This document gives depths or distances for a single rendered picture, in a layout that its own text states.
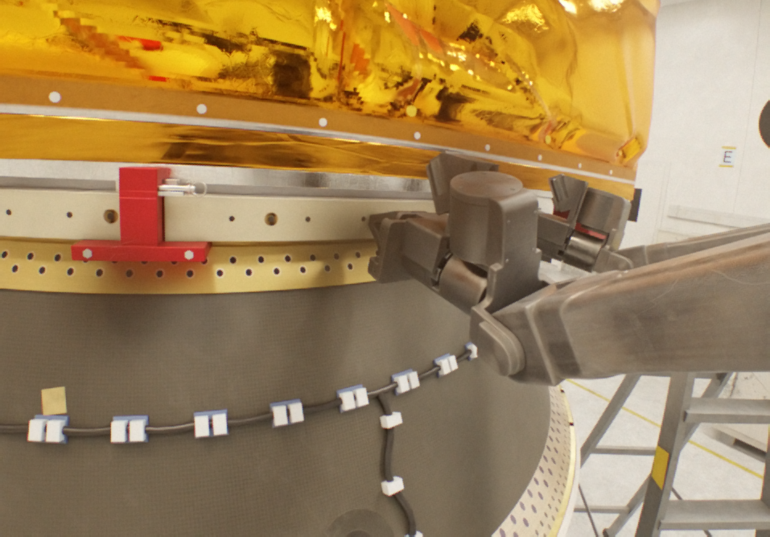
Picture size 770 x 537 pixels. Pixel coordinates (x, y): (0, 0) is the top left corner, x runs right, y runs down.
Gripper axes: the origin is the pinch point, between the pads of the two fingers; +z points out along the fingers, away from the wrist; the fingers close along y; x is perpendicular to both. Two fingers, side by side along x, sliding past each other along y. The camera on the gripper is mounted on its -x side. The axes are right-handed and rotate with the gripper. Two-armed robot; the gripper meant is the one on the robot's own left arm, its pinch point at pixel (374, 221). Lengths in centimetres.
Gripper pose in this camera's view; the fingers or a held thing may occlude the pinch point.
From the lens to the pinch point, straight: 47.0
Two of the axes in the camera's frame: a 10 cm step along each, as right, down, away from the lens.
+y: -7.9, 0.4, -6.1
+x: -1.9, 9.3, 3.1
